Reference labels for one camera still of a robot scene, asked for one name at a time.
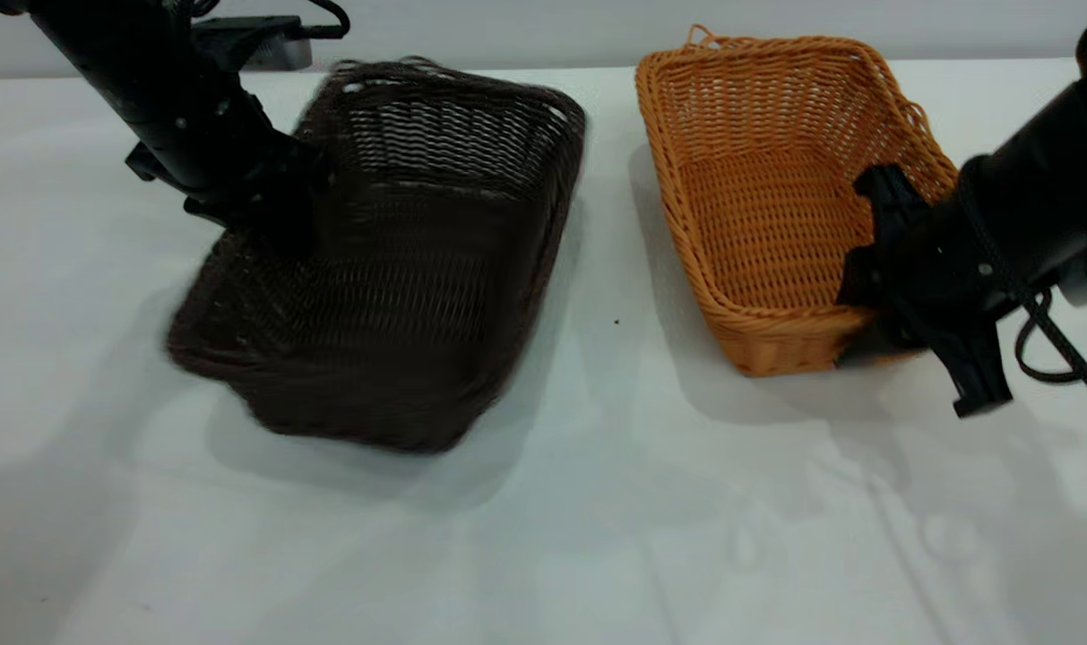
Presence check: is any black woven wicker basket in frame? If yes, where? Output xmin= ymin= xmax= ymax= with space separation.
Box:
xmin=165 ymin=56 xmax=589 ymax=455

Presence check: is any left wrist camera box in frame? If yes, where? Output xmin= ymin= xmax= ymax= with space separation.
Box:
xmin=192 ymin=15 xmax=314 ymax=72

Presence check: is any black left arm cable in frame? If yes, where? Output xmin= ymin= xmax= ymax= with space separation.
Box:
xmin=299 ymin=0 xmax=352 ymax=42

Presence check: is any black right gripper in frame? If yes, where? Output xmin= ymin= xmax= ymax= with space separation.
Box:
xmin=834 ymin=164 xmax=1023 ymax=419

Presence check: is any orange woven wicker basket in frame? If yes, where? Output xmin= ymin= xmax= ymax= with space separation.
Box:
xmin=634 ymin=24 xmax=960 ymax=378

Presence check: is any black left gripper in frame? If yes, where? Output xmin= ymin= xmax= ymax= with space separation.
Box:
xmin=125 ymin=88 xmax=336 ymax=259

